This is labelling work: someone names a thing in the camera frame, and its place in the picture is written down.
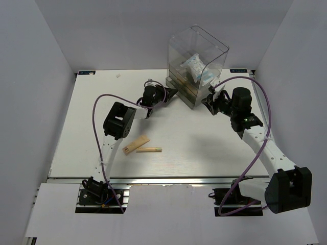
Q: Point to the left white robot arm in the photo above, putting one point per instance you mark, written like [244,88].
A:
[117,124]

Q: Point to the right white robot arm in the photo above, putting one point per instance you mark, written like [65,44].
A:
[289,186]

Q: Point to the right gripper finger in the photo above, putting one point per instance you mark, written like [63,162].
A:
[208,101]
[214,108]

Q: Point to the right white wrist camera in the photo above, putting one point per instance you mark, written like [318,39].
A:
[215,91]

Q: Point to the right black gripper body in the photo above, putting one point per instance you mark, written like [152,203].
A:
[225,105]

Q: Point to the gold slim concealer stick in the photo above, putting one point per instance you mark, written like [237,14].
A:
[148,150]

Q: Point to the beige foundation tube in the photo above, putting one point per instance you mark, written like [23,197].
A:
[132,146]

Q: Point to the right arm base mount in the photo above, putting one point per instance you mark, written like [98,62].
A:
[234,202]

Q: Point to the aluminium table front rail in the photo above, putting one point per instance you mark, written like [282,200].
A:
[163,181]

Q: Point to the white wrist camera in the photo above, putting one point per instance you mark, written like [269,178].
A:
[215,91]
[149,83]

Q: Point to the clear acrylic organizer box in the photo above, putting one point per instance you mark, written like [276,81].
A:
[182,46]

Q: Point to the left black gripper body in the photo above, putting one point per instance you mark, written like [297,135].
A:
[160,95]

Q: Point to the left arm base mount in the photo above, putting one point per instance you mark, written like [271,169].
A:
[97,198]

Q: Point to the cotton pad pack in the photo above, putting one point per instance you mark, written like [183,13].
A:
[207,78]
[195,66]

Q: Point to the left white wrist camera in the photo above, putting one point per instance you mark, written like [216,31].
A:
[149,83]

